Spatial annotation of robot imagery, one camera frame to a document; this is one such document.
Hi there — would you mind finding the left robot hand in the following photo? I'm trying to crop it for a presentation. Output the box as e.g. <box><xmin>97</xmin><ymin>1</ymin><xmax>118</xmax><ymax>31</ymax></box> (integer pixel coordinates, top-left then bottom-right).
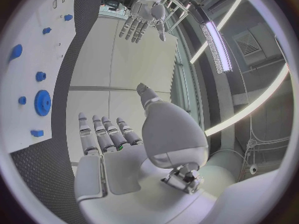
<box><xmin>118</xmin><ymin>0</ymin><xmax>168</xmax><ymax>44</ymax></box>

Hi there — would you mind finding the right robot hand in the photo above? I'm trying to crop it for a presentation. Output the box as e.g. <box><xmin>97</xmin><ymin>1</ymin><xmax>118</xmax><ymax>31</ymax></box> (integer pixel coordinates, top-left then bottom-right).
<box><xmin>73</xmin><ymin>82</ymin><xmax>221</xmax><ymax>224</ymax></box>

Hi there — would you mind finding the white task board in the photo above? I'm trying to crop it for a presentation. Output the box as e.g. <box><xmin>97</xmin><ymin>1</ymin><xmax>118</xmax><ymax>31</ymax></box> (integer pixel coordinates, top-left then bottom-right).
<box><xmin>0</xmin><ymin>0</ymin><xmax>77</xmax><ymax>155</ymax></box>

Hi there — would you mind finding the glowing light bar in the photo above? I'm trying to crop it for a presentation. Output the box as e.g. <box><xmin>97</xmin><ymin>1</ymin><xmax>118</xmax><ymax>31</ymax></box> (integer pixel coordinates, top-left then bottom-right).
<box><xmin>198</xmin><ymin>20</ymin><xmax>234</xmax><ymax>75</ymax></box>

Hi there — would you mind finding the large blue gear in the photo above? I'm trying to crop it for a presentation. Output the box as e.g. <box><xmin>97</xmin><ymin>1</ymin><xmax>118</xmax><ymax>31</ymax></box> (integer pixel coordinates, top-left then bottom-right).
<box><xmin>33</xmin><ymin>90</ymin><xmax>52</xmax><ymax>117</ymax></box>

